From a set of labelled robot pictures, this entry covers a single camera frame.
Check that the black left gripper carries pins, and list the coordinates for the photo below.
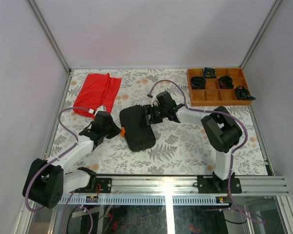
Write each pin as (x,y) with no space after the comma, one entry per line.
(117,130)

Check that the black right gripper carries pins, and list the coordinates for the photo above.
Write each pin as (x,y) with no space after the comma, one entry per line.
(149,111)

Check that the black plastic tool case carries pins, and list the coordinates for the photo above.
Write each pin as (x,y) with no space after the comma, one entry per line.
(138,135)

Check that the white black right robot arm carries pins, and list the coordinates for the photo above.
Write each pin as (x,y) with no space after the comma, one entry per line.
(221,128)

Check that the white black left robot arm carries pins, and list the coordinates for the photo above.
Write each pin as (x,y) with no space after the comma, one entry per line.
(48,180)

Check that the red folded cloth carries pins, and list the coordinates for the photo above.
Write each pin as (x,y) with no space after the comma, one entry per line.
(97,90)

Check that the orange compartment tray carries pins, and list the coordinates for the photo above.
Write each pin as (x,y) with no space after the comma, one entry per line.
(214,94)

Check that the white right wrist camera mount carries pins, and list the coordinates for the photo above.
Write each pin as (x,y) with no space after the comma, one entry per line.
(155,102)

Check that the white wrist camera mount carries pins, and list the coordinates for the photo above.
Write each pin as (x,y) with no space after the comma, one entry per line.
(100,108)
(155,102)

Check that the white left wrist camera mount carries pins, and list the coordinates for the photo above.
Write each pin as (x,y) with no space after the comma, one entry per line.
(100,108)

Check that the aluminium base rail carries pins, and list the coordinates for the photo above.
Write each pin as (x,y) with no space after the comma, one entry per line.
(129,189)

